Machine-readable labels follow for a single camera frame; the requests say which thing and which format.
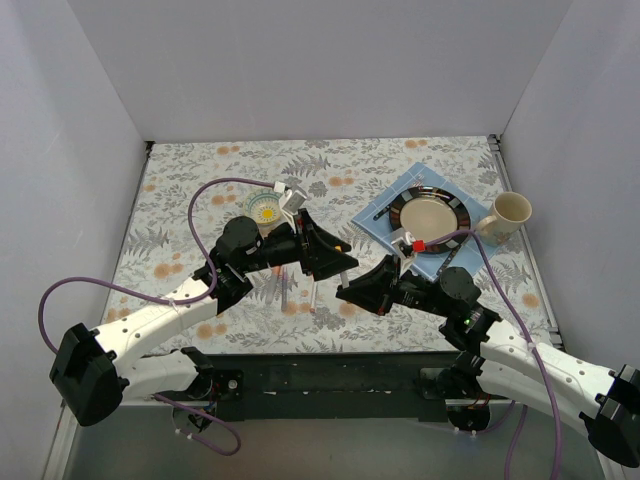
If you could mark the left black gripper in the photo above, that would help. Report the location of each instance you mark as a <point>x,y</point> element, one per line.
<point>305,243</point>

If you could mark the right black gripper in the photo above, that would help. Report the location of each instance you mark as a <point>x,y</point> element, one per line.
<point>393,283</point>

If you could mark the yellow white pen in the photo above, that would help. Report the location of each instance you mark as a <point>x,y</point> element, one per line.
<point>344,280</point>

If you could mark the purple pen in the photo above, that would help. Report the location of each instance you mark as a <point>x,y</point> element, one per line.
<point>284,289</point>

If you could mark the pink white pen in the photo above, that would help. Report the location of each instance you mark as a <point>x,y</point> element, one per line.
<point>313,297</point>

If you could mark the grey highlighter pen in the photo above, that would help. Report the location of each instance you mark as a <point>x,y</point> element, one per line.
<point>272,285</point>

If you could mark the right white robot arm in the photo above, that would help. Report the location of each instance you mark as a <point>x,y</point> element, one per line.
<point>495,357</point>

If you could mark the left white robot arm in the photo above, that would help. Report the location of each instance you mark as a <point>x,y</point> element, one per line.
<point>96,369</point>

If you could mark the patterned glass bowl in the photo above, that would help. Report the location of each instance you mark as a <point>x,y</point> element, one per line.
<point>262,206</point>

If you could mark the dark striped plate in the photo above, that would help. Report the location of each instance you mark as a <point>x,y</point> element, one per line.
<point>428,213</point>

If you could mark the blue checked cloth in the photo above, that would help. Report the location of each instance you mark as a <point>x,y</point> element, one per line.
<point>456,252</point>

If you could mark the floral table mat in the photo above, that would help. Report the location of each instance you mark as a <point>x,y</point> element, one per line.
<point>190,191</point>

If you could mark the cream ceramic mug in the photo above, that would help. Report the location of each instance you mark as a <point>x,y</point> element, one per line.
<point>508,212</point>

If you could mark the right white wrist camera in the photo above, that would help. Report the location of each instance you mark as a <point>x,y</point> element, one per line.
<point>406,248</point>

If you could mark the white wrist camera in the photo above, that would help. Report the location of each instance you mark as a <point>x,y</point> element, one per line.
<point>406,248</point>
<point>290,201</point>

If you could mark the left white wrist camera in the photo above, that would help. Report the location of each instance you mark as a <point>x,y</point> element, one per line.
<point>290,201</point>

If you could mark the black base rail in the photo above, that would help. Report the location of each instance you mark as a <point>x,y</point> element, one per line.
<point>406,385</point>

